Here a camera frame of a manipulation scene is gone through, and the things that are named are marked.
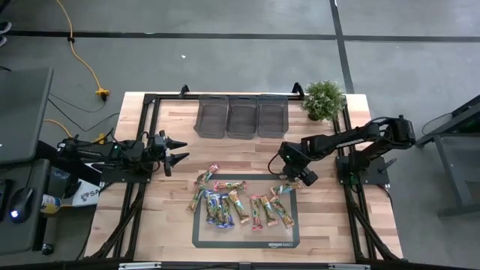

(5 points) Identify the yellow and white bottle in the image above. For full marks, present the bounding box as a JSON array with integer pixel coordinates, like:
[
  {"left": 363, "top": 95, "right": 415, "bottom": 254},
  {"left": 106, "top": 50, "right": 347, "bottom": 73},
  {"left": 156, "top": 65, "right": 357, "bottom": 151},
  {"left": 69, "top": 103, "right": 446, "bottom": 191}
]
[{"left": 40, "top": 193, "right": 63, "bottom": 215}]

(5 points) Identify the green potted plant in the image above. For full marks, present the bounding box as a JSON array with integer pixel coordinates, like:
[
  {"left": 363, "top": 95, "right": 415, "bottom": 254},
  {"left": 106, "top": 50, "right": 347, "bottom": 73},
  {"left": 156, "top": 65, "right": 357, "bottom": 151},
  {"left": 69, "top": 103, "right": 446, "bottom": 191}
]
[{"left": 301, "top": 79, "right": 348, "bottom": 122}]

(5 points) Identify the beige baking mat dark border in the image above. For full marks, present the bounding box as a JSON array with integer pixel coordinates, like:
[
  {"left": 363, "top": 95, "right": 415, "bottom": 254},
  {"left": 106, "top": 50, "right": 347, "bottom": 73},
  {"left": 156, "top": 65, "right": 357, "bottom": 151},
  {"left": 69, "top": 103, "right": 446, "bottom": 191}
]
[{"left": 191, "top": 173, "right": 301, "bottom": 250}]

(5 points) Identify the silver metal bracket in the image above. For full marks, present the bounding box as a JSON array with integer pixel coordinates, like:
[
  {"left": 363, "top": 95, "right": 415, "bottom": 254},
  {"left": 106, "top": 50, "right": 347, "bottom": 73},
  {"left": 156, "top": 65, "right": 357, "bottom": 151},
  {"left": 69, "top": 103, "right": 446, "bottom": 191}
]
[
  {"left": 118, "top": 262, "right": 162, "bottom": 270},
  {"left": 328, "top": 263, "right": 371, "bottom": 270}
]

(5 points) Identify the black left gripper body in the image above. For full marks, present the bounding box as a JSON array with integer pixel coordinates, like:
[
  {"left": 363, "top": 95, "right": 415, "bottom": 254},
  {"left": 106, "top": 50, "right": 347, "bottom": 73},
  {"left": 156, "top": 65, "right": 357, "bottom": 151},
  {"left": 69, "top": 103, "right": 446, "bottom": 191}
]
[{"left": 148, "top": 130, "right": 173, "bottom": 178}]

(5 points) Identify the yellow extension cable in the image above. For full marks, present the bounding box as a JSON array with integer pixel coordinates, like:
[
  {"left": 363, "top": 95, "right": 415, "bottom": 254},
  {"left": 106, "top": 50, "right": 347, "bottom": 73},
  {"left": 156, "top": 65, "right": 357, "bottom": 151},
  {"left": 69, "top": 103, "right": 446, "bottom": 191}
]
[
  {"left": 43, "top": 118, "right": 110, "bottom": 146},
  {"left": 55, "top": 0, "right": 110, "bottom": 101}
]

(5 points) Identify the black computer mouse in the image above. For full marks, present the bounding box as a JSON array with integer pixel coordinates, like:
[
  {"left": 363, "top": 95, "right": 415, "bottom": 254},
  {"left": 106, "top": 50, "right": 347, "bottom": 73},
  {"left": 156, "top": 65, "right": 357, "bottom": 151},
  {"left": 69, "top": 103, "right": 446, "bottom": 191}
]
[{"left": 7, "top": 186, "right": 35, "bottom": 225}]

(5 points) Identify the black standing desk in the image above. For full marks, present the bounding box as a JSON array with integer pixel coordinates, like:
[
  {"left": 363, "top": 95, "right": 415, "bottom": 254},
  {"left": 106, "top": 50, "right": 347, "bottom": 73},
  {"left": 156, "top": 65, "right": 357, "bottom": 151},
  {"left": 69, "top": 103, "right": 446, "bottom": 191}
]
[{"left": 415, "top": 93, "right": 480, "bottom": 218}]

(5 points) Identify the white printed box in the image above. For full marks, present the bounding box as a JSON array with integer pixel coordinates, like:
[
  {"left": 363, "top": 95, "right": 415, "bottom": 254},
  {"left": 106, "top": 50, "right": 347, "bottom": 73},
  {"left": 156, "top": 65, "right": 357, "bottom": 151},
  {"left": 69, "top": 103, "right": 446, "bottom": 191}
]
[{"left": 69, "top": 178, "right": 102, "bottom": 208}]

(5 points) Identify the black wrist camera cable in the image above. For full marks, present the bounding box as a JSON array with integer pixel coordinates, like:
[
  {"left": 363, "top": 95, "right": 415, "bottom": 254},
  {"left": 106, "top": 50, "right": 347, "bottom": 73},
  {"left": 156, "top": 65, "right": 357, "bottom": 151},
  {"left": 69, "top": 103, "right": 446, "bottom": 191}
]
[{"left": 267, "top": 151, "right": 288, "bottom": 177}]

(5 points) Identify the blue-ended chewy granola bar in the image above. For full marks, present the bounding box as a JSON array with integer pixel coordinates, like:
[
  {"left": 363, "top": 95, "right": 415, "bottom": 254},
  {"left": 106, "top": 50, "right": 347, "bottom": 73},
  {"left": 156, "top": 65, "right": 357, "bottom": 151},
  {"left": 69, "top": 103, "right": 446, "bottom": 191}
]
[
  {"left": 211, "top": 193, "right": 226, "bottom": 229},
  {"left": 203, "top": 189, "right": 217, "bottom": 225},
  {"left": 220, "top": 193, "right": 236, "bottom": 229}
]

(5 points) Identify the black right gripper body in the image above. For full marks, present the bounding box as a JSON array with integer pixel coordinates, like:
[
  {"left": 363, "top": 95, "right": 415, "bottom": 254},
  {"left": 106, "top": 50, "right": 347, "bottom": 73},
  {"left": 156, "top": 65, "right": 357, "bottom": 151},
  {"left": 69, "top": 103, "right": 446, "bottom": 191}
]
[{"left": 279, "top": 159, "right": 320, "bottom": 188}]

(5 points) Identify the black aluminium table frame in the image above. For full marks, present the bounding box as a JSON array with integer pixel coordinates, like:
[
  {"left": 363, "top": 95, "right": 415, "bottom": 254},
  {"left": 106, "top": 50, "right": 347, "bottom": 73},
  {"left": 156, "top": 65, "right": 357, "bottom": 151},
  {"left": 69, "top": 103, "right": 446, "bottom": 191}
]
[{"left": 84, "top": 82, "right": 404, "bottom": 263}]

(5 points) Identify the dark grey desk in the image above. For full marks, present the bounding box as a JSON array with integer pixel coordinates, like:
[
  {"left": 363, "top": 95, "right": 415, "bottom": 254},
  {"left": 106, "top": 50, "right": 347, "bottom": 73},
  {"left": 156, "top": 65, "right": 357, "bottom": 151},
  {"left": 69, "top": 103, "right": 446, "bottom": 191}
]
[
  {"left": 0, "top": 66, "right": 54, "bottom": 166},
  {"left": 0, "top": 159, "right": 52, "bottom": 256}
]

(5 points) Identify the grey translucent plastic bin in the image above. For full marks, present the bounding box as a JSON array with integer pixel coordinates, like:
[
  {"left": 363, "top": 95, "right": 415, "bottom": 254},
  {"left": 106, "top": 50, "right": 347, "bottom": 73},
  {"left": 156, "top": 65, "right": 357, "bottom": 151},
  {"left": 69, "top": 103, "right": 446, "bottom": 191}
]
[
  {"left": 256, "top": 94, "right": 290, "bottom": 139},
  {"left": 193, "top": 94, "right": 230, "bottom": 139},
  {"left": 226, "top": 94, "right": 259, "bottom": 140}
]

